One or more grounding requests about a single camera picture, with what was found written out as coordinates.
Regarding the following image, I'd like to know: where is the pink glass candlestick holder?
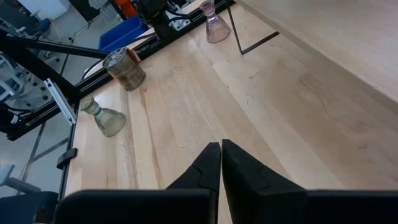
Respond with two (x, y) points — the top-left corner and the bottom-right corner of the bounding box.
(198, 0), (233, 44)

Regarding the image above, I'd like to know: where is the blue office chair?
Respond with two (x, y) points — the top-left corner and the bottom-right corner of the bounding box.
(0, 164), (59, 224)

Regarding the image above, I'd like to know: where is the silver frame bracket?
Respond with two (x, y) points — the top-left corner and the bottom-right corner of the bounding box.
(43, 78), (78, 126)

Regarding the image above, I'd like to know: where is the blue plastic bin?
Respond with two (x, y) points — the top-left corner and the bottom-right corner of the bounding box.
(98, 14), (149, 52)

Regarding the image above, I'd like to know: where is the black aluminium table frame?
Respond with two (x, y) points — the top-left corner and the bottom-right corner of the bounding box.
(0, 0), (236, 200)

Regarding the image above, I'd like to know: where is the orange object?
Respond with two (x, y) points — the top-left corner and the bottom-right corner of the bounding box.
(113, 0), (137, 18)

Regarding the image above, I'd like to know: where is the green glass candlestick holder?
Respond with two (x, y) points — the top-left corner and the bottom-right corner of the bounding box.
(79, 96), (127, 138)

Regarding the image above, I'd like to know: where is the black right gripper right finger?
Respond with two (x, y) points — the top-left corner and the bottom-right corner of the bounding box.
(222, 139), (398, 224)

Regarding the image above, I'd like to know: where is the silver candle tin orange label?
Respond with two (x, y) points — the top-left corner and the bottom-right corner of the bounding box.
(102, 47), (147, 91)

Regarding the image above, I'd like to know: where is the black table edge clip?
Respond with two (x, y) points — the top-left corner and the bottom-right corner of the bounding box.
(56, 147), (78, 170)

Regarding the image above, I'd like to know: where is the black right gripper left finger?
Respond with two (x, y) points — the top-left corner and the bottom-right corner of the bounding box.
(54, 142), (222, 224)

